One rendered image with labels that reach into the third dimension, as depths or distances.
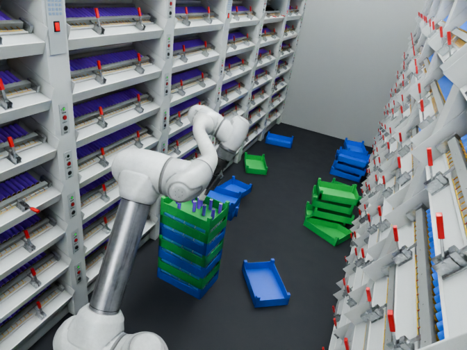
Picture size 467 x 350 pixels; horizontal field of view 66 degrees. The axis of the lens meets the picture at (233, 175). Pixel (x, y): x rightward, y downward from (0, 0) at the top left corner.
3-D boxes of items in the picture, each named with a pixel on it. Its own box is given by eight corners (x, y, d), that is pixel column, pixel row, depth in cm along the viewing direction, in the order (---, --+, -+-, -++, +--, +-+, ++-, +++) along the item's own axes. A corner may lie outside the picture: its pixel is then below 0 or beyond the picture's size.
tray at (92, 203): (155, 175, 217) (163, 158, 210) (79, 226, 167) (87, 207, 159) (129, 155, 219) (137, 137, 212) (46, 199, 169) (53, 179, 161)
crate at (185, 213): (228, 213, 195) (230, 201, 191) (208, 232, 179) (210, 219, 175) (182, 194, 206) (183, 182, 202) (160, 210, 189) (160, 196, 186)
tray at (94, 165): (156, 145, 208) (165, 127, 200) (76, 190, 158) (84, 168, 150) (129, 124, 210) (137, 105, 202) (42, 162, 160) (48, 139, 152)
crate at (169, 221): (226, 225, 199) (228, 213, 195) (206, 244, 183) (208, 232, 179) (181, 205, 210) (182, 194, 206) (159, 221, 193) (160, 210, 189)
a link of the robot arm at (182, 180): (215, 160, 125) (179, 150, 127) (197, 180, 109) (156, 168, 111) (210, 192, 130) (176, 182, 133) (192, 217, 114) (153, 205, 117)
